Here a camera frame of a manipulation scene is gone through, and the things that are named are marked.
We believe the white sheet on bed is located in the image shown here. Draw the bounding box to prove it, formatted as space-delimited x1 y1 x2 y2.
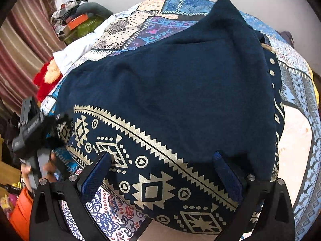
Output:
53 8 133 75

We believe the striped red gold curtain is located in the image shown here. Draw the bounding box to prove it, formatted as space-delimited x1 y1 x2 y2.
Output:
1 0 65 113

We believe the orange sleeve forearm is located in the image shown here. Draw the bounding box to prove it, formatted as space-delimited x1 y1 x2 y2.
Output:
9 187 33 241

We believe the person left hand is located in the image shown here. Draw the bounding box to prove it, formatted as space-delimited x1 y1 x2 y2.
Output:
21 152 57 193

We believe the red plush toy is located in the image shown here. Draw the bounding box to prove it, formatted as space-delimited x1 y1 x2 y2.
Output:
33 57 63 102

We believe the green storage box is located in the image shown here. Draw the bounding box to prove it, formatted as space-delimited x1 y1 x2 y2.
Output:
64 16 103 45

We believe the clutter pile of clothes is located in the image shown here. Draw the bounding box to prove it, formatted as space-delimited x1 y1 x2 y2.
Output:
50 0 113 39

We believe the orange box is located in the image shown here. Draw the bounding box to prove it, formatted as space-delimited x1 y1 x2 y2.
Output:
67 14 88 30

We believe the navy patterned hoodie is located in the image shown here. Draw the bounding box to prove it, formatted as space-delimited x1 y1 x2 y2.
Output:
56 0 285 235

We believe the purple grey backpack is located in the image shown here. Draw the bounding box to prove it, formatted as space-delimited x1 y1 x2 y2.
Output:
279 31 294 48

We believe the yellow plush blanket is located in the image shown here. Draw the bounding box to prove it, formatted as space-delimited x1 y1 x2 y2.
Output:
307 63 320 102

